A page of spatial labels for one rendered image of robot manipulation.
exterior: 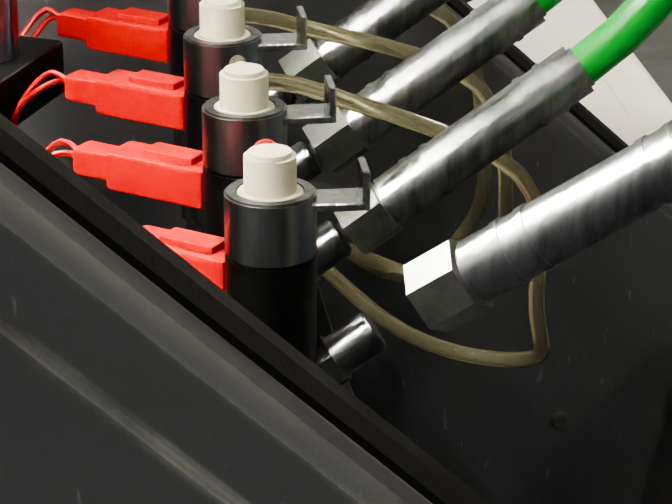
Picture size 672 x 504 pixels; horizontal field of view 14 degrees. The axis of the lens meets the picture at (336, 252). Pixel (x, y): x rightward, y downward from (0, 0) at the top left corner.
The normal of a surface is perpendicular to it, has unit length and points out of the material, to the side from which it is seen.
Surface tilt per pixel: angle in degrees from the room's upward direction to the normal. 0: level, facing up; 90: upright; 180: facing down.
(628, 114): 0
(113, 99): 90
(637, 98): 0
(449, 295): 90
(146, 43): 90
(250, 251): 90
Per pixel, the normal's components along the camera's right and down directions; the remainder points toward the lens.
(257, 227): -0.26, 0.36
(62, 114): 0.13, 0.36
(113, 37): -0.51, 0.32
